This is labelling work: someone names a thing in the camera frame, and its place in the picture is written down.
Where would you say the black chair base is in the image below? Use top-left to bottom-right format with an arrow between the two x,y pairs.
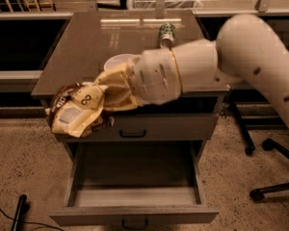
228,101 -> 289,202

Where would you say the white ceramic bowl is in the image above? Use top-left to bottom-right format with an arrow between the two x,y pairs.
104,54 -> 134,70

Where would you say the grey open lower drawer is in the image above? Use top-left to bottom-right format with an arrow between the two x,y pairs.
50,141 -> 218,230

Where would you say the green soda can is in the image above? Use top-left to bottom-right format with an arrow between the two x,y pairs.
159,23 -> 175,48

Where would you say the black cylindrical floor object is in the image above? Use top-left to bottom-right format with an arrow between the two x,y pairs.
12,194 -> 27,231

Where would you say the brown yellow chip bag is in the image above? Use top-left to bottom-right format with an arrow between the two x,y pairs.
45,82 -> 114,138

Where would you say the black floor cable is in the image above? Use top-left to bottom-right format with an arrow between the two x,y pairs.
0,192 -> 65,231

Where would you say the grey drawer cabinet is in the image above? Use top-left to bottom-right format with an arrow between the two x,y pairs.
30,10 -> 231,231

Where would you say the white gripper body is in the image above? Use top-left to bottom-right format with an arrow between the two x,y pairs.
130,49 -> 182,105

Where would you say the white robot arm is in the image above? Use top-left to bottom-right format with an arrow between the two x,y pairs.
95,14 -> 289,129

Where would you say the wire mesh basket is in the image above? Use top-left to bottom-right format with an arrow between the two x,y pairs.
127,0 -> 204,10

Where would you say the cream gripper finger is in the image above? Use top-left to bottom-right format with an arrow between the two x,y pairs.
94,62 -> 144,112

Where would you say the grey closed upper drawer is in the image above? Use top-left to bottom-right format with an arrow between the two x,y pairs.
55,115 -> 218,142

